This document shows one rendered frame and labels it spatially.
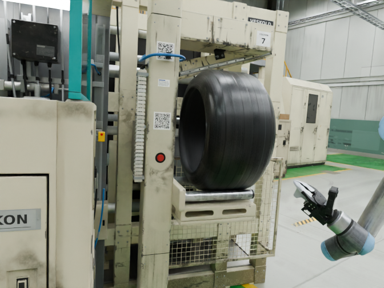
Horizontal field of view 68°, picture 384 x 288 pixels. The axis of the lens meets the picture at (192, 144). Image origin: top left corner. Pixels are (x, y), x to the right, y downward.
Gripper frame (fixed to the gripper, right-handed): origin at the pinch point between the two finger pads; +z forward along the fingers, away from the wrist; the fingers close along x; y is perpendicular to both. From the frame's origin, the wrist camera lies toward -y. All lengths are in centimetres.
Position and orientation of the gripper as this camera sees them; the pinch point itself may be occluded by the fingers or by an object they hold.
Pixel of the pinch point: (297, 182)
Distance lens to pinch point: 128.2
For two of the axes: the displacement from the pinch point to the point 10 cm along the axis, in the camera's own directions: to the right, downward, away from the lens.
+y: -4.1, 6.6, 6.4
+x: 5.4, -3.9, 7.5
